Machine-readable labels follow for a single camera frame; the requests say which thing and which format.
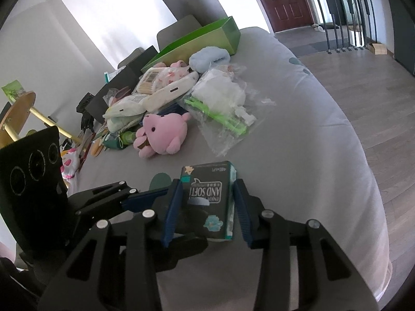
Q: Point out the black pole screen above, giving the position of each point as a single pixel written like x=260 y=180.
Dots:
x=343 y=13

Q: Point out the pair of slippers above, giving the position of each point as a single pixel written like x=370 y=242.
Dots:
x=318 y=27

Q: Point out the small wooden box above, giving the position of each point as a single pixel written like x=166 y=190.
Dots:
x=377 y=49

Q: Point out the grey cloth-covered desktop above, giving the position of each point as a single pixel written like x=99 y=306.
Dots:
x=291 y=136

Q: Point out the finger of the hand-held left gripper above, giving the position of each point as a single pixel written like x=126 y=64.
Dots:
x=188 y=246
x=142 y=198

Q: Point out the white plastic packet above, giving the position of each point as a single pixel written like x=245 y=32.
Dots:
x=126 y=107

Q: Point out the pink teddy bear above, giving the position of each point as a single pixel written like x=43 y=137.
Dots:
x=165 y=132

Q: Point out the white pink plush toy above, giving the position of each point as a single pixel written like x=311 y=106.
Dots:
x=69 y=165

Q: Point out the wooden round stool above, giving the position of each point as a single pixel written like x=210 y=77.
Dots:
x=19 y=113

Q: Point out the green leaf picture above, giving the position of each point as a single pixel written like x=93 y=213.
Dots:
x=13 y=90

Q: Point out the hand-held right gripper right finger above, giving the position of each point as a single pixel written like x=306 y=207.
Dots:
x=242 y=213

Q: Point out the dark grey refrigerator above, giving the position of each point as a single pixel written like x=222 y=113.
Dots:
x=403 y=22

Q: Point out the brown door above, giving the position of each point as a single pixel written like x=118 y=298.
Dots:
x=278 y=0

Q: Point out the long white pouch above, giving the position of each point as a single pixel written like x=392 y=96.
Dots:
x=171 y=90

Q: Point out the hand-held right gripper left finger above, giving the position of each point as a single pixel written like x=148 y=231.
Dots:
x=171 y=213

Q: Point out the cotton swab packet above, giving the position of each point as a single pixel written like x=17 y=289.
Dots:
x=150 y=81

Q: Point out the black storage box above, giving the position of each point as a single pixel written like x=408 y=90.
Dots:
x=97 y=107

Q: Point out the clear plastic bag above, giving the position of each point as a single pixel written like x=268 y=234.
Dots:
x=223 y=103

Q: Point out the green cardboard box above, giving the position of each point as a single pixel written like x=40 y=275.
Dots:
x=194 y=42

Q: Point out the black tissue pack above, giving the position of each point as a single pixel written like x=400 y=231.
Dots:
x=210 y=197

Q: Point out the pink print packet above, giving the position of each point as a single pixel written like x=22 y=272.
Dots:
x=171 y=73

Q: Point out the dark grey cabinet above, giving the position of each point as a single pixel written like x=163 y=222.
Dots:
x=191 y=3

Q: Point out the light blue towel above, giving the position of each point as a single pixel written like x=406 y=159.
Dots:
x=209 y=59

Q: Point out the grey chair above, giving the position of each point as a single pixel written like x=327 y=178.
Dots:
x=178 y=30
x=131 y=56

